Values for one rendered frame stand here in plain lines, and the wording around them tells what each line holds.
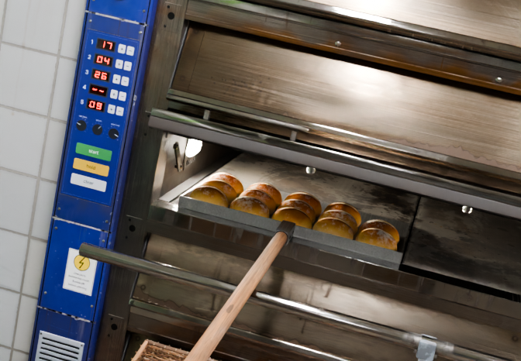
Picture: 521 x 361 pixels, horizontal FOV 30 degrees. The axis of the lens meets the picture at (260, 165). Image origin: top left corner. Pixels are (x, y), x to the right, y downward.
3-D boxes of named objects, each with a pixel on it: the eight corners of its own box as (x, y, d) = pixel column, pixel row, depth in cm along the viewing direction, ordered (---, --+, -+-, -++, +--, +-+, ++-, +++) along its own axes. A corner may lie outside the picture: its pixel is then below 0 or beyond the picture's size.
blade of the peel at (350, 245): (399, 263, 227) (402, 252, 227) (177, 206, 236) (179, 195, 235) (408, 224, 262) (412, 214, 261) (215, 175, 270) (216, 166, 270)
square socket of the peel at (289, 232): (287, 246, 223) (290, 233, 222) (271, 242, 223) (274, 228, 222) (294, 235, 231) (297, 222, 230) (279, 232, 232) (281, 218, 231)
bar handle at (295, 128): (160, 118, 217) (162, 118, 219) (302, 152, 211) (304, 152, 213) (167, 92, 217) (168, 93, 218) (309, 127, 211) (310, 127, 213)
